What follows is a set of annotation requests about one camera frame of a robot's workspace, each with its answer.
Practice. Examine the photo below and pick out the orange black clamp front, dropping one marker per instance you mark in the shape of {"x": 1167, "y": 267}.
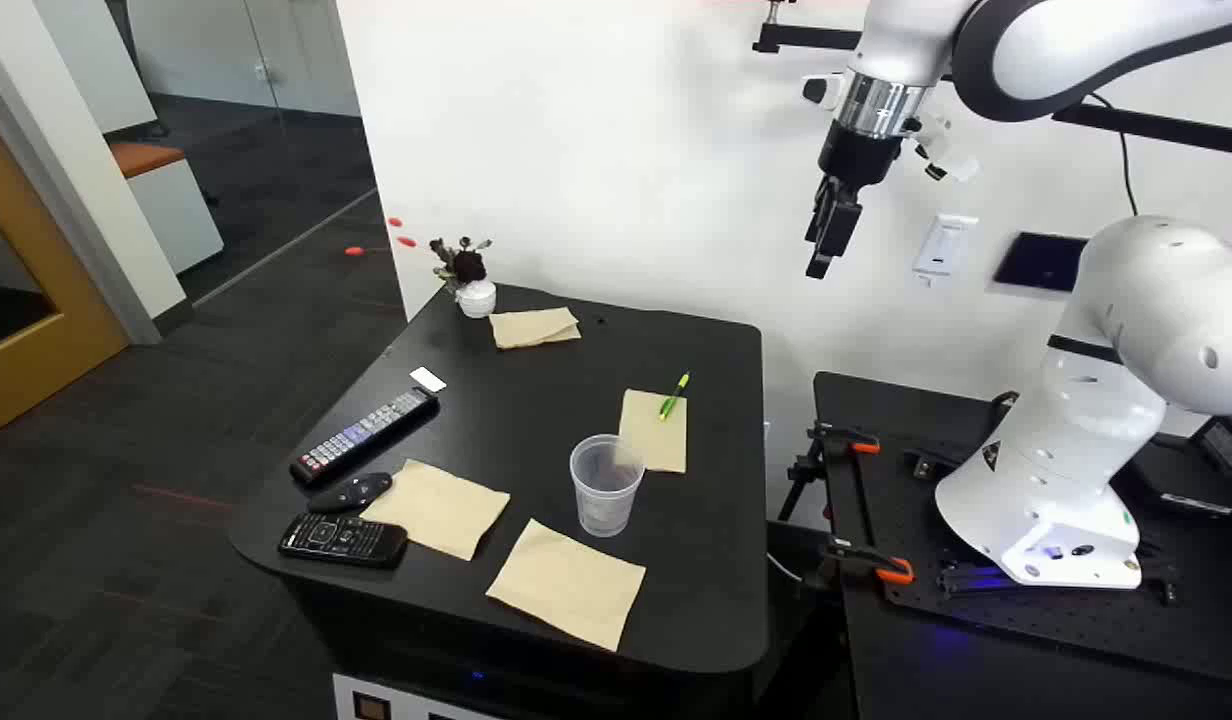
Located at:
{"x": 825, "y": 561}

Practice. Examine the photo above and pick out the white wall switch plate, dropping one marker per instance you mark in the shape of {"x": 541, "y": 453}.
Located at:
{"x": 947, "y": 245}

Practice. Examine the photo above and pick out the clear plastic cup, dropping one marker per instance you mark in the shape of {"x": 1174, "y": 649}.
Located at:
{"x": 605, "y": 484}

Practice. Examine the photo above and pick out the orange black clamp rear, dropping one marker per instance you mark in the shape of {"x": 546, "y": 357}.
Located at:
{"x": 846, "y": 443}

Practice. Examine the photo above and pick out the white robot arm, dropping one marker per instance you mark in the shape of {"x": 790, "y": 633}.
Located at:
{"x": 1148, "y": 312}

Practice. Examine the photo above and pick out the black camera tripod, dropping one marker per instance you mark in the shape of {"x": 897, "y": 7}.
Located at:
{"x": 811, "y": 469}

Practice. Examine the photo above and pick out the beige napkin front centre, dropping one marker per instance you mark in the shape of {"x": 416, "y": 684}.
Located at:
{"x": 569, "y": 585}

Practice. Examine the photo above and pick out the long black remote control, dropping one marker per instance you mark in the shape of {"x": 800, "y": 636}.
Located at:
{"x": 355, "y": 443}

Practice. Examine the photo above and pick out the small white eraser block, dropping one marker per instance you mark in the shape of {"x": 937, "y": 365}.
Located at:
{"x": 426, "y": 383}

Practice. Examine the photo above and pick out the black remote with buttons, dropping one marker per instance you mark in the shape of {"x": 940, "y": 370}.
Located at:
{"x": 344, "y": 543}

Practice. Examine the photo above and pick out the small black remote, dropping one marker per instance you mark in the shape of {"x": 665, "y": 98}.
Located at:
{"x": 350, "y": 493}

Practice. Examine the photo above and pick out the beige napkin front left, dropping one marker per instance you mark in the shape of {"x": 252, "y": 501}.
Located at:
{"x": 437, "y": 511}

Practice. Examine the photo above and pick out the beige napkin near vase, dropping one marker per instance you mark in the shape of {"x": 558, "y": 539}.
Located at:
{"x": 534, "y": 329}

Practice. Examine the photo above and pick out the orange black clamp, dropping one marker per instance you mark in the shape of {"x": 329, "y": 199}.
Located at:
{"x": 825, "y": 561}
{"x": 846, "y": 443}

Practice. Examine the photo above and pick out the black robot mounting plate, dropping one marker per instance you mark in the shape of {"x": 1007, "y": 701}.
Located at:
{"x": 1176, "y": 618}

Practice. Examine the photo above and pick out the green pen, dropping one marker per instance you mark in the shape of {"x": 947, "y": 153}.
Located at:
{"x": 674, "y": 398}

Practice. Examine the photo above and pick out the beige napkin with pen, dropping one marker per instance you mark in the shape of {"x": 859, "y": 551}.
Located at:
{"x": 649, "y": 443}

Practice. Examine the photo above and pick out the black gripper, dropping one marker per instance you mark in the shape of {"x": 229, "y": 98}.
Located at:
{"x": 846, "y": 168}

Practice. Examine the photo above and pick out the white vase with flowers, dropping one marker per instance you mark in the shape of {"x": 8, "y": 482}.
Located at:
{"x": 464, "y": 275}

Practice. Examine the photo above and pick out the black wall panel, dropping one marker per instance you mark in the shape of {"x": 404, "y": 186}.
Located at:
{"x": 1043, "y": 263}

